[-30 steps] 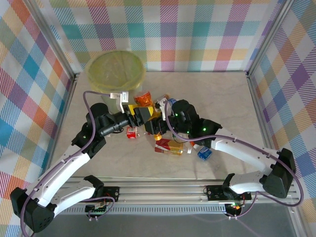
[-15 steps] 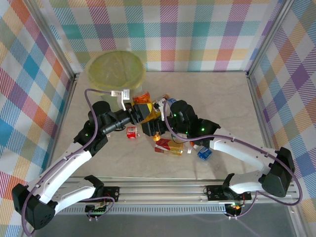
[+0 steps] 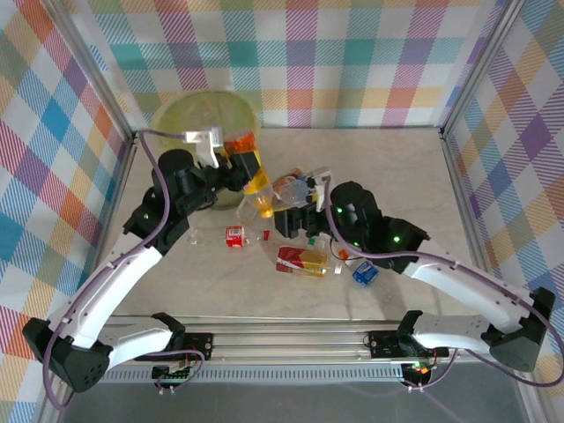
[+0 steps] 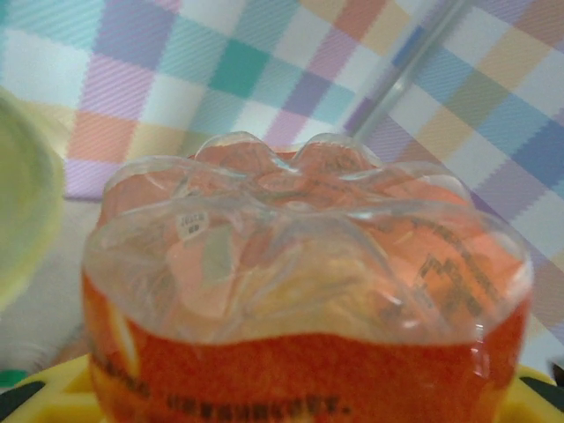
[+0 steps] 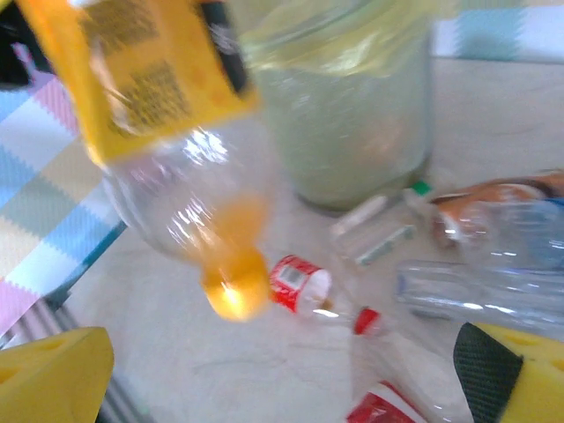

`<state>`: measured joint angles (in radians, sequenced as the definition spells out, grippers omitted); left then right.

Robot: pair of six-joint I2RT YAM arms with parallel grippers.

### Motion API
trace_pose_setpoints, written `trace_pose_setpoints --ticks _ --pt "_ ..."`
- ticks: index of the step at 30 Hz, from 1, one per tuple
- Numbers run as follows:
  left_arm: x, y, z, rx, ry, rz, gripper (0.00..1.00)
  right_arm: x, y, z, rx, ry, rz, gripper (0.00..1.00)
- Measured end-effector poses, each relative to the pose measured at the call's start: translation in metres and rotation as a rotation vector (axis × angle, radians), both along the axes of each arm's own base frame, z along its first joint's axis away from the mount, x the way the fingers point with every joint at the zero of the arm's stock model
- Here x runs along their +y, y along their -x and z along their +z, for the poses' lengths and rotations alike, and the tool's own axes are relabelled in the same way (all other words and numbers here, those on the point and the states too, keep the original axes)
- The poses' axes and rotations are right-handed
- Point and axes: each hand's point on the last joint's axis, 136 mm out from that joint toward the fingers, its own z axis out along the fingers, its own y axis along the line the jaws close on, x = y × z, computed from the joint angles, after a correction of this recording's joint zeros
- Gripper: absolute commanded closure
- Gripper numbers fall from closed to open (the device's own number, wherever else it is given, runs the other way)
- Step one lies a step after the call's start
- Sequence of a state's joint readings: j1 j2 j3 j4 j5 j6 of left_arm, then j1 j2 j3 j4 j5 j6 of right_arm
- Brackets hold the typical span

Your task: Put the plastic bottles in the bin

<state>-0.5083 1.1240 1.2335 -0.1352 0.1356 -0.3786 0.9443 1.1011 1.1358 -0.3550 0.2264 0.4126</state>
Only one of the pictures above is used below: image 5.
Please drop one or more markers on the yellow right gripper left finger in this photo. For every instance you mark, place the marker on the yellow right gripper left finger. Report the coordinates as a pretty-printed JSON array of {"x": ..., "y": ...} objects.
[{"x": 48, "y": 383}]

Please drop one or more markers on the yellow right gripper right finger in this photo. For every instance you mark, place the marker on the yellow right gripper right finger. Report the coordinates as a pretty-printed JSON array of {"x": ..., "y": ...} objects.
[{"x": 542, "y": 388}]

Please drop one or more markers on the clear bottle pale blue cap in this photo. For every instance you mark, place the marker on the clear bottle pale blue cap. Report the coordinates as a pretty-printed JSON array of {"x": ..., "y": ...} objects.
[{"x": 462, "y": 291}]

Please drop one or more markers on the yellow label orange cap bottle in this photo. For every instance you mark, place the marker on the yellow label orange cap bottle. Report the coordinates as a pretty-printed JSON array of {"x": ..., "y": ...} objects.
[{"x": 145, "y": 79}]

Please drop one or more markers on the red and gold label bottle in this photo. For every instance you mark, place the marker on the red and gold label bottle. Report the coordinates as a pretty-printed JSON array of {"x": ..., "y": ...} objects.
[{"x": 379, "y": 407}]

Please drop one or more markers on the clear bottle green neck band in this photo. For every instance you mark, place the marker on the clear bottle green neck band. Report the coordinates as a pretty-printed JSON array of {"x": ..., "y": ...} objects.
[{"x": 374, "y": 229}]

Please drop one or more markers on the small red label bottle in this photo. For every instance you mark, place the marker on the small red label bottle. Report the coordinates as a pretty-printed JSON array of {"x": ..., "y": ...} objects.
[{"x": 291, "y": 279}]

